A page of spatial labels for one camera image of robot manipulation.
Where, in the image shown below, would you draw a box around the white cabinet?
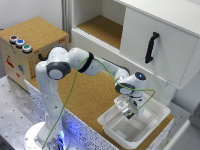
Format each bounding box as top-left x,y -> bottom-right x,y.
71,0 -> 200,105

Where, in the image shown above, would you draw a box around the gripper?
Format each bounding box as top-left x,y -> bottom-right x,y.
117,94 -> 143,120

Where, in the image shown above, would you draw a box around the white sliding door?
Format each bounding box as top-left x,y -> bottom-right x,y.
119,6 -> 200,88

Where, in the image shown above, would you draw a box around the black drawer handle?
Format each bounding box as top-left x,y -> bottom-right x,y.
37,53 -> 50,62

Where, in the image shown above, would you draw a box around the green cable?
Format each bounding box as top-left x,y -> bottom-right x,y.
41,57 -> 156,150

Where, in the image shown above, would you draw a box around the blue button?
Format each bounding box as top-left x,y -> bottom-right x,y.
15,38 -> 26,49

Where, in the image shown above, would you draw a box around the black door handle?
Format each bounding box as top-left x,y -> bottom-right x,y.
144,31 -> 160,64

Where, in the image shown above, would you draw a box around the green button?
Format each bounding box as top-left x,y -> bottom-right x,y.
21,43 -> 33,54

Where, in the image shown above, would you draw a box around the wooden drawer box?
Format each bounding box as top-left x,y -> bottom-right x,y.
0,16 -> 71,92

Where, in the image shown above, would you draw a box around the white plastic box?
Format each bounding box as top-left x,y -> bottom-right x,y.
96,94 -> 172,150

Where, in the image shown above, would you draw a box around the red button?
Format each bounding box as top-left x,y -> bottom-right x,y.
9,35 -> 19,45

